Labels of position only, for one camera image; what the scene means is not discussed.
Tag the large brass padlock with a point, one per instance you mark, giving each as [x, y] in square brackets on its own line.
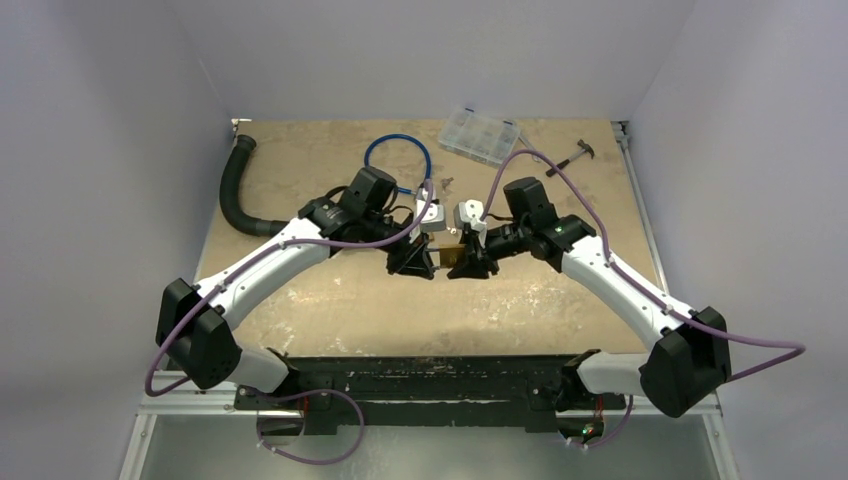
[447, 256]

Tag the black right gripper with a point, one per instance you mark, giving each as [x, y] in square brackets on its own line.
[477, 253]

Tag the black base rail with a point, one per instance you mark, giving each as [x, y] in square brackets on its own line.
[538, 393]

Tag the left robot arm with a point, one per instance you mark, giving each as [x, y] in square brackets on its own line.
[197, 321]

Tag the aluminium frame rail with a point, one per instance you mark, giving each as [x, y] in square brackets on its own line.
[189, 434]

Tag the small black-handled hammer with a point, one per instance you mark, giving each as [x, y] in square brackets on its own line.
[584, 148]

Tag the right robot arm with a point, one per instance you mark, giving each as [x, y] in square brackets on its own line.
[683, 362]

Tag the clear plastic organizer box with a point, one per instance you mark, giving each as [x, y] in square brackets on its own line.
[479, 137]

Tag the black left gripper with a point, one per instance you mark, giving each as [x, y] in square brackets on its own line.
[412, 258]

